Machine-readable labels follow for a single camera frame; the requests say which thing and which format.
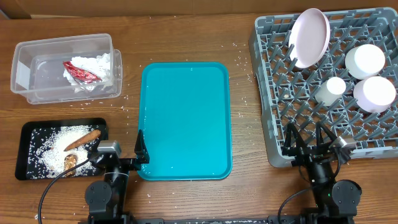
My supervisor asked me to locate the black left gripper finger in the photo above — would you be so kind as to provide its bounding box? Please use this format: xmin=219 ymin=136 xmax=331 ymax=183
xmin=134 ymin=129 xmax=149 ymax=159
xmin=93 ymin=132 xmax=108 ymax=148

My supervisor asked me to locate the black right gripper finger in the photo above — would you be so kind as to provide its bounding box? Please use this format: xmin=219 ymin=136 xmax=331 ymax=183
xmin=282 ymin=123 xmax=307 ymax=154
xmin=315 ymin=121 xmax=338 ymax=150

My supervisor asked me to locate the brown sausage piece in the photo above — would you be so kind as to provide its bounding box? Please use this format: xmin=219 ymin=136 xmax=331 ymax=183
xmin=64 ymin=129 xmax=101 ymax=151

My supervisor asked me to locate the brown food scrap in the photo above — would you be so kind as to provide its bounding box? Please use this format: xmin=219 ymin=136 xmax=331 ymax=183
xmin=64 ymin=154 xmax=78 ymax=177

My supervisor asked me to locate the white cup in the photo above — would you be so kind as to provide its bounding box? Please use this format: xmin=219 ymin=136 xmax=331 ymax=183
xmin=315 ymin=77 xmax=346 ymax=106

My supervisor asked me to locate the red snack wrapper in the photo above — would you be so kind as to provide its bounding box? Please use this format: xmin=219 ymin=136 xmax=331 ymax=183
xmin=63 ymin=61 xmax=101 ymax=84

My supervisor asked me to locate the light green bowl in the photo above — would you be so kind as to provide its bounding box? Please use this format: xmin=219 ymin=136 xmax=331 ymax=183
xmin=345 ymin=44 xmax=386 ymax=80

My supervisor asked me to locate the large pink plate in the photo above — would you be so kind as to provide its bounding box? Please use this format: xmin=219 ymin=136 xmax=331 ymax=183
xmin=289 ymin=8 xmax=331 ymax=68

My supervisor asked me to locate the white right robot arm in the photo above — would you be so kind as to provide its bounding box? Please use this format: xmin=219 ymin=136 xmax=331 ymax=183
xmin=277 ymin=122 xmax=362 ymax=223

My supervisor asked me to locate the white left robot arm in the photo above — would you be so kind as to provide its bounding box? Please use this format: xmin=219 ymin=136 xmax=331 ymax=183
xmin=85 ymin=129 xmax=277 ymax=224

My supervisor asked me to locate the grey dishwasher rack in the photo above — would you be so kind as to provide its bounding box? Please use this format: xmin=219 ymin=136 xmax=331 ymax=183
xmin=249 ymin=7 xmax=397 ymax=167

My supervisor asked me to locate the black plastic tray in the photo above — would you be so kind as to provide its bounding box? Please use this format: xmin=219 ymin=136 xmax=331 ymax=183
xmin=15 ymin=118 xmax=108 ymax=180

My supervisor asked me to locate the pile of white rice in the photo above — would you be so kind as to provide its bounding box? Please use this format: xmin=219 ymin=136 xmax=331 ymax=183
xmin=36 ymin=126 xmax=97 ymax=179

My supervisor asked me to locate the teal plastic tray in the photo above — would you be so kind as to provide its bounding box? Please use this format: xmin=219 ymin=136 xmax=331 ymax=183
xmin=138 ymin=62 xmax=233 ymax=181

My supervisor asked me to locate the clear plastic bin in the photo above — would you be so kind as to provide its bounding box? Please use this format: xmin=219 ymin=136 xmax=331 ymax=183
xmin=11 ymin=34 xmax=123 ymax=105

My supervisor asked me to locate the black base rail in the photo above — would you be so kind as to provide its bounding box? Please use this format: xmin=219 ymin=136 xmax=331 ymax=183
xmin=77 ymin=214 xmax=355 ymax=224

